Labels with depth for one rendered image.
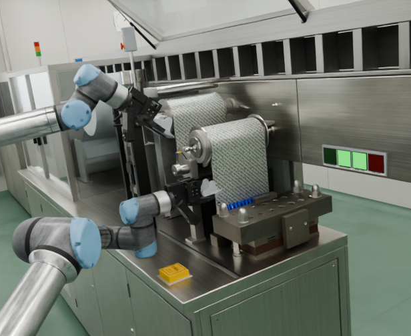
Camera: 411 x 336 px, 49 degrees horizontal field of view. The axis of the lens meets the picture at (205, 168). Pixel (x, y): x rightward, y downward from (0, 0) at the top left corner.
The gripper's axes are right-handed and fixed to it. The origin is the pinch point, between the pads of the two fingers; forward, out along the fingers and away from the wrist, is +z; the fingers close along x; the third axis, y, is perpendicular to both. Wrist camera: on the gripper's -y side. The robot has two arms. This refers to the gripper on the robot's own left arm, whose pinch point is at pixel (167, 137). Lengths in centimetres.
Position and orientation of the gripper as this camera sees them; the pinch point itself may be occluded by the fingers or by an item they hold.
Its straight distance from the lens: 153.1
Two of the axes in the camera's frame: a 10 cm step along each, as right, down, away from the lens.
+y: 4.6, -8.8, 1.4
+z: 7.2, 4.6, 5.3
